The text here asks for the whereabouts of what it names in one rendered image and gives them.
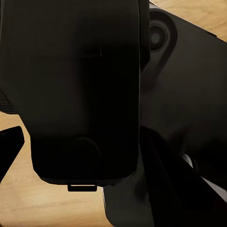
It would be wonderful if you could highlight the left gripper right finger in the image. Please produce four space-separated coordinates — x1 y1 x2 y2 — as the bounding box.
139 126 227 227

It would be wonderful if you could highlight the digital camera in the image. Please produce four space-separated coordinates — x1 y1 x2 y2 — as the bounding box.
0 0 150 192

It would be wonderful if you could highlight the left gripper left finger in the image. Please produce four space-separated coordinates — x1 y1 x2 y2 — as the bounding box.
0 126 25 182

